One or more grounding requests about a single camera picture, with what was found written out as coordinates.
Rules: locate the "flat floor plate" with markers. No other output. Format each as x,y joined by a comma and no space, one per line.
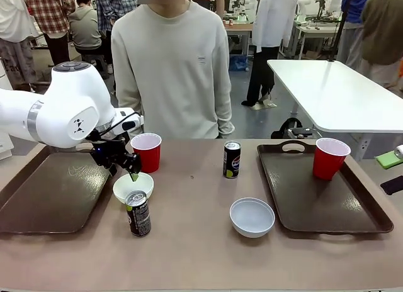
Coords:
264,105

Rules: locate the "white box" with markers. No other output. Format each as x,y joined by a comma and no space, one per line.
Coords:
5,147

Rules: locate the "white bowl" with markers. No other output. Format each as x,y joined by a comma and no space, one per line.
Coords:
144,185
252,219

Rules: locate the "person in blue jacket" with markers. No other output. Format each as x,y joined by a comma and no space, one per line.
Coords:
352,5

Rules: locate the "grey workbench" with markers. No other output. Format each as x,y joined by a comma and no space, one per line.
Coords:
315,31

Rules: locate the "seated person in grey hoodie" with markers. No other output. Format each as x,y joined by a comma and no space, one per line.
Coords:
83,24

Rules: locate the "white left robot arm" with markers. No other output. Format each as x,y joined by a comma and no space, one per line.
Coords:
63,109

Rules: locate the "person's right forearm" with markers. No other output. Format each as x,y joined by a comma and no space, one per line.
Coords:
126,95

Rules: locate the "person's left forearm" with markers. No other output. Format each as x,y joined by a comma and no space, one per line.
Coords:
224,115

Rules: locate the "person in white coat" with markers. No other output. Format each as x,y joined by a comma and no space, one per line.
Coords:
270,18

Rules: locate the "black Pepsi can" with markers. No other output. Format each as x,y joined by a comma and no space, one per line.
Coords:
138,216
232,161

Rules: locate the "person in cream sweatshirt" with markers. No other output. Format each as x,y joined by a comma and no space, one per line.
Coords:
173,68

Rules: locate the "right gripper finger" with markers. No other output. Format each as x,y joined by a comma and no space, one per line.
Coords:
393,185
390,160

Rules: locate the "blue bag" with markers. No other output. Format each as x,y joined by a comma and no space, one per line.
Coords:
238,64

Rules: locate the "white table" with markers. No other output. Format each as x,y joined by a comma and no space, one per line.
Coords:
330,90

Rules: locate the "red plastic cup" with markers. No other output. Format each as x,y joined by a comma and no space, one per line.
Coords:
149,156
327,166

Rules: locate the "black pole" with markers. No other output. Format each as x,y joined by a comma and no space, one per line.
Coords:
337,37

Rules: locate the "grey stool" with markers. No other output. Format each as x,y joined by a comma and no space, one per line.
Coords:
93,57

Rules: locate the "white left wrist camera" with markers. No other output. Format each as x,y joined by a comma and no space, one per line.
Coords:
136,122

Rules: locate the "person in blue plaid shirt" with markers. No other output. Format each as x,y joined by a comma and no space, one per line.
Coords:
108,5

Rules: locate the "person in red plaid shirt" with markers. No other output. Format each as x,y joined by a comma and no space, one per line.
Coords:
47,8

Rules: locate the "white round appliance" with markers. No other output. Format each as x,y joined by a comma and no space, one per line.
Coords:
3,75

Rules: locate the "brown plastic tray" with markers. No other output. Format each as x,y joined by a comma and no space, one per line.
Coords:
47,194
315,207

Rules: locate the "wooden table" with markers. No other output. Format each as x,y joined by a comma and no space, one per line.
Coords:
239,27

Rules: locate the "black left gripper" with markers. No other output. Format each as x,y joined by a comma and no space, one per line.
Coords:
108,153

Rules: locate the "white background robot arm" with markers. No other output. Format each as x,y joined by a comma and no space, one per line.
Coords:
304,5

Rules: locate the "person in olive shirt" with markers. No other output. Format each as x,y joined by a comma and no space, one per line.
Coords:
384,27

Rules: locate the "black bag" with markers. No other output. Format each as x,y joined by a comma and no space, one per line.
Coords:
289,128

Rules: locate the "person in white top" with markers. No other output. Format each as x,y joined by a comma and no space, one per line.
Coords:
12,15

